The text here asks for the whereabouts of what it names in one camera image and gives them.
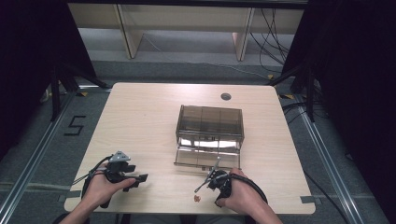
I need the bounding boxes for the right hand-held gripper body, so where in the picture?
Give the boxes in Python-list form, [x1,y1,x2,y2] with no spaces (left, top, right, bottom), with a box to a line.
[193,156,233,207]

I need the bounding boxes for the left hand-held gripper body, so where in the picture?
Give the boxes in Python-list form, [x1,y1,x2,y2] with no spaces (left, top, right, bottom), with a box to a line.
[105,150,137,185]

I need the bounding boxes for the person's left hand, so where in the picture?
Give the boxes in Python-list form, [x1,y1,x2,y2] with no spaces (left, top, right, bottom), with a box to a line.
[81,161,137,210]

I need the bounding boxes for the person's right hand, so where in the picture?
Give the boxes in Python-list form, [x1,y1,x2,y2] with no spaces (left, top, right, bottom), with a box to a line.
[216,168,269,217]

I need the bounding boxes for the smoky transparent drawer box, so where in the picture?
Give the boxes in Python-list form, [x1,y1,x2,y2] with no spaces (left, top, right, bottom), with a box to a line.
[174,105,246,172]

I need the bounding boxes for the black metal stand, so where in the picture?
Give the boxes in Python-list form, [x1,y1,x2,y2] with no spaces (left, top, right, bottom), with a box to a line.
[49,61,110,123]
[266,63,317,123]

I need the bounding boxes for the black curtain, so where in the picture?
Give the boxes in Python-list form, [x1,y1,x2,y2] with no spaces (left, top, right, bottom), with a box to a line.
[0,0,98,161]
[281,0,396,224]

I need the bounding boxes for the beige wooden desk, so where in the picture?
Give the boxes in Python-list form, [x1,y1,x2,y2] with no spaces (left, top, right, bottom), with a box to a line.
[67,3,305,62]

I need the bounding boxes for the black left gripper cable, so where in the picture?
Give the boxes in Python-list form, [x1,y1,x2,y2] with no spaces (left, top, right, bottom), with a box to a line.
[72,154,114,200]

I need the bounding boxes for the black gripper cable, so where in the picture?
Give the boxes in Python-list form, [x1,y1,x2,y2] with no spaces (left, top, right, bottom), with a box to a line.
[72,154,114,200]
[229,173,269,204]

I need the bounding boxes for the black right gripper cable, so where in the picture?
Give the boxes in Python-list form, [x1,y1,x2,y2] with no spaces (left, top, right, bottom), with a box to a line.
[229,173,269,204]

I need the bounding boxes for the aluminium floor rail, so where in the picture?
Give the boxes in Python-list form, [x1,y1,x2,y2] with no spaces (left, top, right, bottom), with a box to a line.
[279,92,366,224]
[0,84,110,224]

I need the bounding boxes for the black floor cable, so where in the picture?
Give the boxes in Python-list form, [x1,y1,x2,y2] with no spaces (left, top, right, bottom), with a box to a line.
[303,170,351,224]

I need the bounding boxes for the black hanging cables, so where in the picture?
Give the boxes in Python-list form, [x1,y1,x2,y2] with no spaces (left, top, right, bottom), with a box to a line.
[249,8,301,75]

